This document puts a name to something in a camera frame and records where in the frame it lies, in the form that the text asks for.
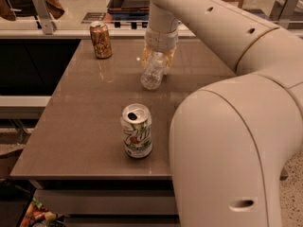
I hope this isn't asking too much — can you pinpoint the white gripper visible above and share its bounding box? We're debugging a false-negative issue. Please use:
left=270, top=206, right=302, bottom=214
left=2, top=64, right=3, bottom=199
left=142, top=27, right=178, bottom=75

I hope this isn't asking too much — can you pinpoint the right metal glass bracket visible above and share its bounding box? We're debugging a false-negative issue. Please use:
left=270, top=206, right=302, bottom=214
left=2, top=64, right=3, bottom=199
left=269, top=0, right=303, bottom=29

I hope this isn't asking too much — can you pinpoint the metal glass bracket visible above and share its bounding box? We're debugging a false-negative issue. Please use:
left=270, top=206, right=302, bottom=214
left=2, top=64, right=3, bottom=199
left=32, top=0, right=56, bottom=35
left=269, top=0, right=303, bottom=29

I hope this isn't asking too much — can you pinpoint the brown soda can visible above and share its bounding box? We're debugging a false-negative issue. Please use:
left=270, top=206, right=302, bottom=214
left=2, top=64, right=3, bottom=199
left=90, top=21, right=112, bottom=59

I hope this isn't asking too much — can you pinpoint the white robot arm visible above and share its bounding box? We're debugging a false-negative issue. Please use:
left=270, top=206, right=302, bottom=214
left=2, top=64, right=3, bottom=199
left=145, top=0, right=303, bottom=227

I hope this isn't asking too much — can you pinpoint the clear plastic water bottle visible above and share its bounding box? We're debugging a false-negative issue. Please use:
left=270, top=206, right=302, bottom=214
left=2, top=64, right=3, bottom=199
left=141, top=52, right=167, bottom=90

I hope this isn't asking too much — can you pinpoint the left metal glass bracket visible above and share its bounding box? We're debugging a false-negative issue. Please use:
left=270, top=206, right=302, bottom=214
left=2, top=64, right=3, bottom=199
left=32, top=0, right=56, bottom=35

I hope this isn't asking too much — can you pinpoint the white 7up soda can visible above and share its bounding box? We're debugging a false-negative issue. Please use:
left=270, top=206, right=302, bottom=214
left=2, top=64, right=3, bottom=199
left=120, top=103, right=152, bottom=159

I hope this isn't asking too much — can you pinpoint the open grey storage box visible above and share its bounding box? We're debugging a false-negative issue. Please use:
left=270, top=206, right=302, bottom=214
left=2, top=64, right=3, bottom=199
left=107, top=0, right=150, bottom=12

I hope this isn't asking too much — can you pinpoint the colourful snack bag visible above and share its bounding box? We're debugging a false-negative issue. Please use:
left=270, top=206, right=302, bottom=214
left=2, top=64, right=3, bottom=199
left=17, top=198, right=66, bottom=227

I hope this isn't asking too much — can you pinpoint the brown jacket on chair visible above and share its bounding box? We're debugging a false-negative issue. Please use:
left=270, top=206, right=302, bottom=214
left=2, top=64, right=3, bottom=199
left=0, top=0, right=64, bottom=21

